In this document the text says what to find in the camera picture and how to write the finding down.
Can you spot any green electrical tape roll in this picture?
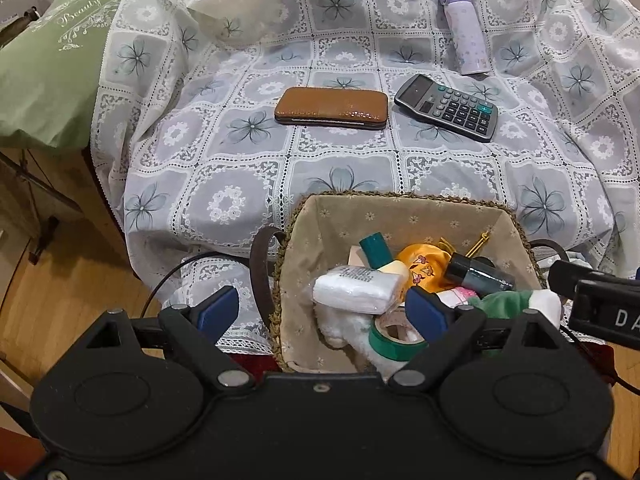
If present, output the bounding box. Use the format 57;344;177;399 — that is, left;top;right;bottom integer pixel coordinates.
369;309;428;362

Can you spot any white tissue packet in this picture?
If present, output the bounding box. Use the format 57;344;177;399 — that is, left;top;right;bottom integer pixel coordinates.
311;266;406;315

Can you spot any black dark cylindrical tube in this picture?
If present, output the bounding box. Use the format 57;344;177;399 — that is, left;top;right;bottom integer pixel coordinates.
444;254;515;297

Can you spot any green white plush toy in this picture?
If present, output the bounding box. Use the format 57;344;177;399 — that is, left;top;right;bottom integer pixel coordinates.
436;287;563;328

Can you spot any woven fabric-lined basket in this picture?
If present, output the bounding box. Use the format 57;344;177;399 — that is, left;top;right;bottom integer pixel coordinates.
248;192;547;373

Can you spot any white fluffy plush toy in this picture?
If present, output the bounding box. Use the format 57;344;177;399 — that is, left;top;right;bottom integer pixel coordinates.
314;304;405;380

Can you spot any silver desk calculator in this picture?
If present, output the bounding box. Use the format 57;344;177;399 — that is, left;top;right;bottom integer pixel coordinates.
394;74;498;143

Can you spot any brown leather wallet case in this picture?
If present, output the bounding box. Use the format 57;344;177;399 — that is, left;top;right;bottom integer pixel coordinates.
273;87;388;130

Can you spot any white floral lace cover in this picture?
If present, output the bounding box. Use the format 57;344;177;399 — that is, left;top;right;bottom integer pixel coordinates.
90;0;639;354

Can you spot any lilac thermos bottle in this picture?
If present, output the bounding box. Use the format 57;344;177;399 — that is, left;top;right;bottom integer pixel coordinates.
438;0;490;75

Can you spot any green embroidered pillow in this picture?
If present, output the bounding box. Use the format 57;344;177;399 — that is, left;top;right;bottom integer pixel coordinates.
1;0;120;151

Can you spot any black cable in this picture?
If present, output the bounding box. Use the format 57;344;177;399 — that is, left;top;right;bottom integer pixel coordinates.
139;250;254;320

